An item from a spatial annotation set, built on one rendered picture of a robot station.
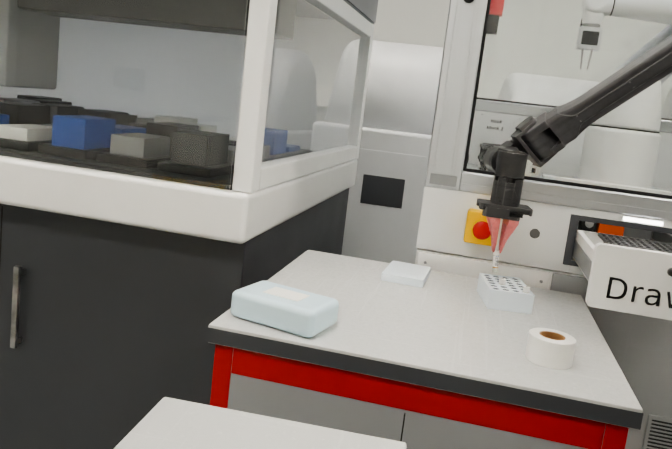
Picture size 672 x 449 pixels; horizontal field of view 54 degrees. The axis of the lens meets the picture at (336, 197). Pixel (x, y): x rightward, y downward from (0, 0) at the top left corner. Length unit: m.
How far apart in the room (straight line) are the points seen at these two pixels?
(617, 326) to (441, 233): 0.43
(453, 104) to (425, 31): 3.25
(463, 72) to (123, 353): 1.00
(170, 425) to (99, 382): 0.95
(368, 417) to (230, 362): 0.22
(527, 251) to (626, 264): 0.37
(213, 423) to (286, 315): 0.30
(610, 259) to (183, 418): 0.76
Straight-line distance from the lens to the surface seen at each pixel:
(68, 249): 1.64
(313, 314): 0.99
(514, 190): 1.33
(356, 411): 1.02
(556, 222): 1.52
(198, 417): 0.77
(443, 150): 1.50
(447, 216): 1.52
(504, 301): 1.30
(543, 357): 1.05
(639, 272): 1.22
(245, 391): 1.06
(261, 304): 1.03
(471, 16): 1.51
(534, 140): 1.33
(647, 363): 1.63
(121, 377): 1.66
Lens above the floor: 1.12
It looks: 8 degrees down
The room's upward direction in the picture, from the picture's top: 7 degrees clockwise
